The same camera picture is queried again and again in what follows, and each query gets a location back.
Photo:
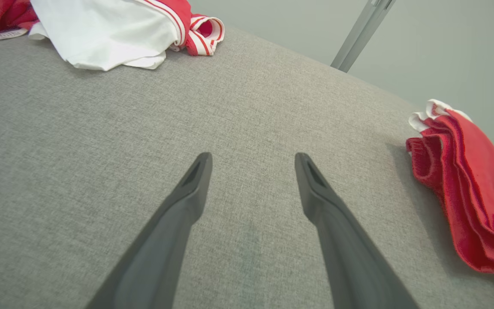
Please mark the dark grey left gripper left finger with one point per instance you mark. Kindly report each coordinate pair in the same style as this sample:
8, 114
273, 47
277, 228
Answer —
157, 253

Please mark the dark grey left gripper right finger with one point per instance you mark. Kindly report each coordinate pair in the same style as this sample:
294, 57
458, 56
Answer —
350, 257

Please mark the red shorts with white trim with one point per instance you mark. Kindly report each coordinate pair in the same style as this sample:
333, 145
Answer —
474, 189

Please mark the red and white basketball jersey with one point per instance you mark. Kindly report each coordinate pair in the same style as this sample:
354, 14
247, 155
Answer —
109, 30

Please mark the grey metal post bracket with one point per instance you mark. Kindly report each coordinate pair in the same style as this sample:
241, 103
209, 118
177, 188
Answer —
360, 34

